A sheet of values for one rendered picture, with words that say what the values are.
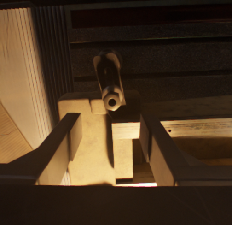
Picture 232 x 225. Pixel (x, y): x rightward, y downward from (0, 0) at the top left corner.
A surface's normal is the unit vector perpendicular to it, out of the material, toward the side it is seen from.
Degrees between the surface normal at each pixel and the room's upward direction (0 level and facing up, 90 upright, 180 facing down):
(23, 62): 62
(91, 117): 0
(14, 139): 77
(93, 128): 0
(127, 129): 0
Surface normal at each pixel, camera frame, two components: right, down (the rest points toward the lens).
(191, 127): 0.01, 0.30
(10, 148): 0.89, -0.31
